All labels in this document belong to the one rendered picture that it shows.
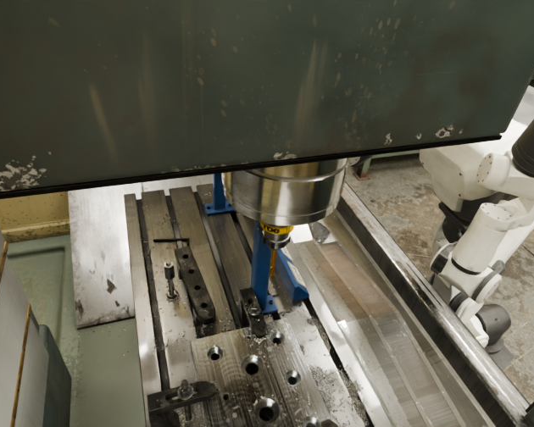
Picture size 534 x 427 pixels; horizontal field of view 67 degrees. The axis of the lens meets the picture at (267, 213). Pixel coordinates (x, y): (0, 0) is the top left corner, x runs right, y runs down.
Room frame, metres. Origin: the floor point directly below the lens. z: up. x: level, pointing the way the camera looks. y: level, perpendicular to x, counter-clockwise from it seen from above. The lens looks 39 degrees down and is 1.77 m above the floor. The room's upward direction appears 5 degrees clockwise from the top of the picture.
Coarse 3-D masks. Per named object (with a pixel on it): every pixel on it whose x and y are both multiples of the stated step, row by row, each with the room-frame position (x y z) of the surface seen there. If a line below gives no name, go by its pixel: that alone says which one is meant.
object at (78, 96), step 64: (0, 0) 0.24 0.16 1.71; (64, 0) 0.25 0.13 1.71; (128, 0) 0.26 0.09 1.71; (192, 0) 0.28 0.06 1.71; (256, 0) 0.29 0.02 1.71; (320, 0) 0.31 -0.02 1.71; (384, 0) 0.33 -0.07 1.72; (448, 0) 0.35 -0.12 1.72; (512, 0) 0.37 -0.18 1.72; (0, 64) 0.23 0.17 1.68; (64, 64) 0.25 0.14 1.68; (128, 64) 0.26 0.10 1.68; (192, 64) 0.28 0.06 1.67; (256, 64) 0.29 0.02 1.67; (320, 64) 0.31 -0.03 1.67; (384, 64) 0.33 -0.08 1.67; (448, 64) 0.36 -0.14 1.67; (512, 64) 0.39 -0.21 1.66; (0, 128) 0.23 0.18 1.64; (64, 128) 0.24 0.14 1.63; (128, 128) 0.26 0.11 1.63; (192, 128) 0.28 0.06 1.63; (256, 128) 0.29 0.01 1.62; (320, 128) 0.32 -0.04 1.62; (384, 128) 0.34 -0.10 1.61; (448, 128) 0.37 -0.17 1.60; (0, 192) 0.23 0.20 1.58
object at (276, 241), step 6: (264, 234) 0.43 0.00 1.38; (270, 234) 0.43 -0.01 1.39; (288, 234) 0.44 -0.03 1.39; (264, 240) 0.43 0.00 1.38; (270, 240) 0.43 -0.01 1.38; (276, 240) 0.42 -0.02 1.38; (282, 240) 0.43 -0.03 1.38; (288, 240) 0.44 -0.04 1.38; (270, 246) 0.42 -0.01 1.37; (276, 246) 0.42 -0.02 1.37; (282, 246) 0.42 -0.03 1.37
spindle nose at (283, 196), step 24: (264, 168) 0.37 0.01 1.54; (288, 168) 0.36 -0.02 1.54; (312, 168) 0.37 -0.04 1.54; (336, 168) 0.38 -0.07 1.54; (240, 192) 0.38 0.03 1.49; (264, 192) 0.36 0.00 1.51; (288, 192) 0.36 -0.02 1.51; (312, 192) 0.37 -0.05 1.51; (336, 192) 0.39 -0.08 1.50; (264, 216) 0.37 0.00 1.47; (288, 216) 0.36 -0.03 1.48; (312, 216) 0.37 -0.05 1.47
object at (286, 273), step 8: (280, 256) 0.82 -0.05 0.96; (280, 264) 0.81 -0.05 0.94; (280, 272) 0.81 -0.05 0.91; (288, 272) 0.76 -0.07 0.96; (288, 280) 0.75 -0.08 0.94; (296, 280) 0.74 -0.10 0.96; (288, 288) 0.74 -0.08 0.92; (296, 288) 0.71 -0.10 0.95; (304, 288) 0.74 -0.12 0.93; (296, 296) 0.72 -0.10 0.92; (304, 296) 0.73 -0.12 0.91
